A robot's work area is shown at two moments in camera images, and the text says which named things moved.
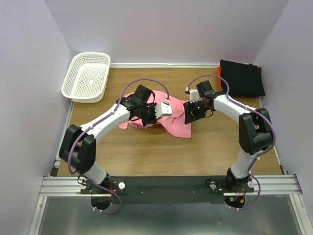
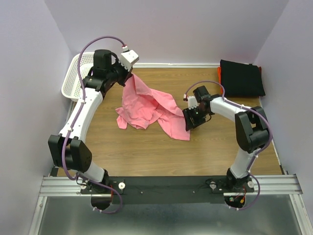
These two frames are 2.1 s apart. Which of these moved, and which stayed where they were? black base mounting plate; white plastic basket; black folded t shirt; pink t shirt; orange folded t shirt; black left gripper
Moved: pink t shirt; black left gripper
Stayed: black base mounting plate; black folded t shirt; orange folded t shirt; white plastic basket
